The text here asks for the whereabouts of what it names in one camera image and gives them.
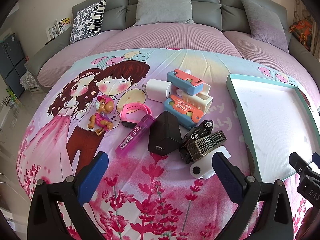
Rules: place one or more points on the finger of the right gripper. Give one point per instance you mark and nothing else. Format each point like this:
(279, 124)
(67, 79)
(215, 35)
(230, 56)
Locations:
(316, 159)
(301, 166)

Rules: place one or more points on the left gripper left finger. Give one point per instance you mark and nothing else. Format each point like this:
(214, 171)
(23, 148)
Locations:
(45, 221)

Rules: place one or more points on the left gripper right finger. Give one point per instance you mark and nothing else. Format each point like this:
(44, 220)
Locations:
(275, 218)

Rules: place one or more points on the white small device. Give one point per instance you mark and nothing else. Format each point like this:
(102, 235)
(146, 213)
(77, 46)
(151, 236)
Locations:
(202, 168)

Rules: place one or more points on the black toy car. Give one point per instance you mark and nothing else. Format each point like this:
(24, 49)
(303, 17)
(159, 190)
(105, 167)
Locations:
(204, 129)

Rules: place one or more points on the gold black patterned lighter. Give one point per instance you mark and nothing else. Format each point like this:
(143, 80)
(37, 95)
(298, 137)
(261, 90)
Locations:
(201, 147)

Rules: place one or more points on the pink puppy toy figure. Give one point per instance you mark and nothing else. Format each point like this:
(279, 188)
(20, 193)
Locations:
(103, 106)

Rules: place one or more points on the white hair claw clip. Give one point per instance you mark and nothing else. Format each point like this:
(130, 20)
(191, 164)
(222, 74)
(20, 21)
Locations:
(202, 100)

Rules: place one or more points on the orange blue toy knife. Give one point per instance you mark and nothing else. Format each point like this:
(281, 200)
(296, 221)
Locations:
(188, 115)
(186, 82)

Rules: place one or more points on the pink lighter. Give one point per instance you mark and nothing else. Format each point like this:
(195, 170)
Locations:
(136, 134)

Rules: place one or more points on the pink wristband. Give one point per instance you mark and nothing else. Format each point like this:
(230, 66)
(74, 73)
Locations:
(131, 108)

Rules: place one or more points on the white charger adapter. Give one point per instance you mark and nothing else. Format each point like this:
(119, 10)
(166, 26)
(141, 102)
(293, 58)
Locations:
(158, 90)

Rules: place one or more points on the red glue bottle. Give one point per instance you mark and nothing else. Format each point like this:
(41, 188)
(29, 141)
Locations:
(187, 71)

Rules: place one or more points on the right hand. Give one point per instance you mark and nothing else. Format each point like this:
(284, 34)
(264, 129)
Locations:
(309, 228)

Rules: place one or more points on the teal white tray box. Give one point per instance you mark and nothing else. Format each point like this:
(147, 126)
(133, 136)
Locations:
(276, 120)

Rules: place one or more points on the orange decorative item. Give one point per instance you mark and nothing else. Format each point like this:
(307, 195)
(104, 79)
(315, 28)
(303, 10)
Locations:
(302, 31)

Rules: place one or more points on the purple grey cushion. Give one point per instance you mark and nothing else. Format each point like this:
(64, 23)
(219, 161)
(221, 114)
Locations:
(265, 25)

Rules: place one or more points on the patterned curtain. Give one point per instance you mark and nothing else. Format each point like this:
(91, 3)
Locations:
(300, 13)

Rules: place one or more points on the cartoon couple table cloth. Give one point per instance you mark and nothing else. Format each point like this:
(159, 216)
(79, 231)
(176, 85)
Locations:
(143, 196)

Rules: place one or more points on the dark blue cabinet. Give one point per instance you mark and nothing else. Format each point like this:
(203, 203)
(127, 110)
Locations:
(12, 63)

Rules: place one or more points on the pink sofa seat cover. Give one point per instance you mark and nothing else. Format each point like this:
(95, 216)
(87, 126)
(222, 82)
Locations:
(57, 57)

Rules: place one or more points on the grey sofa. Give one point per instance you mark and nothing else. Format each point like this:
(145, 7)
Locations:
(225, 15)

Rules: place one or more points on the books beside sofa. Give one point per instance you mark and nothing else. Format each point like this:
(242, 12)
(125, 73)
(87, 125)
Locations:
(58, 27)

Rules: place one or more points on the patterned black white cushion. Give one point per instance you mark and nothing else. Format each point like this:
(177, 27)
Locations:
(88, 22)

